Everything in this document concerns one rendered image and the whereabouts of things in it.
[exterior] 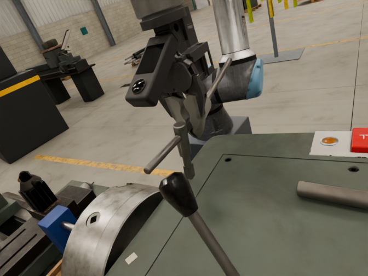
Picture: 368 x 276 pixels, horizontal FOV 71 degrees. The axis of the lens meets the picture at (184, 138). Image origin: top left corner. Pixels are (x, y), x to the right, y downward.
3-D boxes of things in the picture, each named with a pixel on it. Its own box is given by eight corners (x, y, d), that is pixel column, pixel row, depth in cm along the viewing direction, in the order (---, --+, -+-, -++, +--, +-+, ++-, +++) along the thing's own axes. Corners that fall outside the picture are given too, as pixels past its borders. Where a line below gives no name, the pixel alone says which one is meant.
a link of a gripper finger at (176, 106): (207, 124, 51) (194, 80, 47) (193, 141, 47) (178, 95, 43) (194, 124, 53) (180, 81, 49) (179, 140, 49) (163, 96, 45)
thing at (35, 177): (45, 178, 100) (41, 172, 99) (27, 193, 95) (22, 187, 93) (35, 176, 105) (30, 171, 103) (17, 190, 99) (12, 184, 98)
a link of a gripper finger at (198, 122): (223, 123, 49) (210, 78, 45) (210, 141, 45) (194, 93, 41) (208, 124, 51) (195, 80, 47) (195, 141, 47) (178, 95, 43)
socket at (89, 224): (108, 230, 52) (99, 223, 51) (94, 236, 53) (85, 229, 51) (109, 216, 55) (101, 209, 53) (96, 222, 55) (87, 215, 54)
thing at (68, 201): (80, 208, 103) (73, 199, 100) (59, 228, 96) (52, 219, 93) (52, 200, 114) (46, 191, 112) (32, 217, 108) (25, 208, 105)
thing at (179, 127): (193, 182, 47) (181, 128, 41) (182, 179, 48) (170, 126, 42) (198, 174, 49) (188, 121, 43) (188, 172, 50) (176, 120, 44)
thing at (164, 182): (208, 200, 29) (195, 167, 26) (194, 223, 26) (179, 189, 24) (178, 195, 31) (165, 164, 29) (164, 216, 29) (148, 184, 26)
